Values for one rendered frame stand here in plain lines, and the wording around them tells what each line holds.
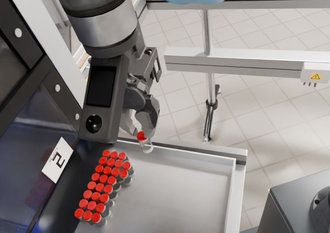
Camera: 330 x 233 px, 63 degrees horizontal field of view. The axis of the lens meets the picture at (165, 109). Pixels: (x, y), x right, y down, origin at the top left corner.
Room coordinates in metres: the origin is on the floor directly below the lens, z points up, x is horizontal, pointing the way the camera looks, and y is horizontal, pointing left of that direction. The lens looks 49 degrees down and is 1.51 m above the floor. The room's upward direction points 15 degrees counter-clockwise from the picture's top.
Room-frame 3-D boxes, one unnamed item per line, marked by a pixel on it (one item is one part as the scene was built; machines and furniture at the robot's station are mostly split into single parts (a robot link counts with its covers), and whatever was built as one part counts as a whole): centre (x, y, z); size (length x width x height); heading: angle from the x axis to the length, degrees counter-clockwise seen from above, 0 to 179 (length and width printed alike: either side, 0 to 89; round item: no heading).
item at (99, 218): (0.32, 0.18, 0.90); 0.18 x 0.02 x 0.05; 152
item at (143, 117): (0.30, 0.02, 1.16); 0.06 x 0.03 x 0.09; 153
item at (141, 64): (0.31, 0.04, 1.27); 0.09 x 0.08 x 0.12; 153
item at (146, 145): (0.29, 0.05, 1.10); 0.02 x 0.02 x 0.04
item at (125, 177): (0.34, 0.14, 0.90); 0.02 x 0.02 x 0.05
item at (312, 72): (0.84, -0.75, 0.50); 0.12 x 0.05 x 0.09; 63
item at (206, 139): (1.14, -0.31, 0.07); 0.50 x 0.08 x 0.14; 153
